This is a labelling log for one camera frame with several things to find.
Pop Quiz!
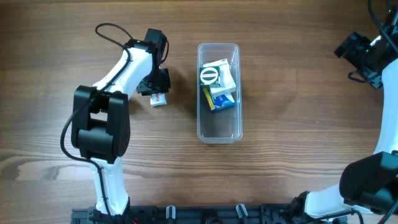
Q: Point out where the green Zam-Buk ointment box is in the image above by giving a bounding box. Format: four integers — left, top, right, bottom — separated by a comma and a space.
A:
199, 66, 221, 88

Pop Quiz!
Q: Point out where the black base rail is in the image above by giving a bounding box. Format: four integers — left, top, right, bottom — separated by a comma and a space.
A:
70, 203, 346, 224

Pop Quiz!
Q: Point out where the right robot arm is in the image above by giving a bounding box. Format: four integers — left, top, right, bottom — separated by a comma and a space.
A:
288, 1, 397, 223

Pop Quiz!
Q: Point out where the white Panadol box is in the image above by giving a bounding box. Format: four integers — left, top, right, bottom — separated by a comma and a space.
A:
150, 93, 167, 107

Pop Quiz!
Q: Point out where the clear plastic container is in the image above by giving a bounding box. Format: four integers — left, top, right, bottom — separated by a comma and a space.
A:
197, 43, 243, 144

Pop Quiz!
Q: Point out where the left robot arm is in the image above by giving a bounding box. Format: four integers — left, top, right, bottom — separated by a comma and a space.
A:
64, 29, 171, 223

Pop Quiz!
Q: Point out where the white blue medicine box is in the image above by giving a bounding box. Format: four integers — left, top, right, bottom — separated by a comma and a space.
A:
203, 58, 236, 98

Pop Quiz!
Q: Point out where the blue VapoDrops box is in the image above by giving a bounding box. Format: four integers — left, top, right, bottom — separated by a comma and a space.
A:
203, 88, 235, 113

